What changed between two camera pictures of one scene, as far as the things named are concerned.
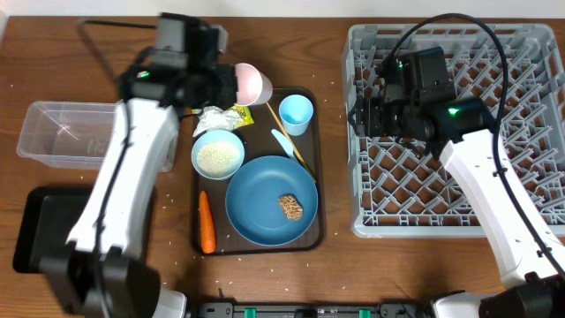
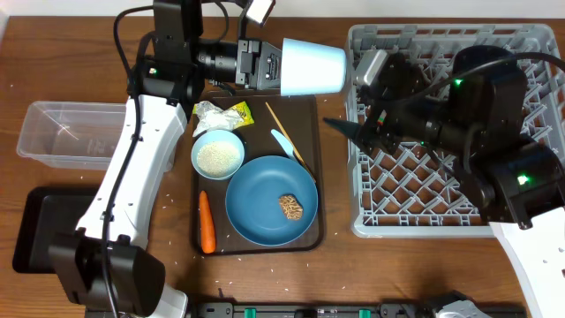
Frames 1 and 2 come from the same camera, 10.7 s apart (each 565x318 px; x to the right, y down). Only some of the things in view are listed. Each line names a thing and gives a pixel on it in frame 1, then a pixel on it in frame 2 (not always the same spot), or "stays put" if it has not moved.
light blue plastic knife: [287, 144] stays put
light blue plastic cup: [296, 112] to [312, 68]
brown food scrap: [290, 207] stays put
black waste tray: [50, 216] stays put
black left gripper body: [228, 87] to [246, 63]
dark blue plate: [252, 200] stays put
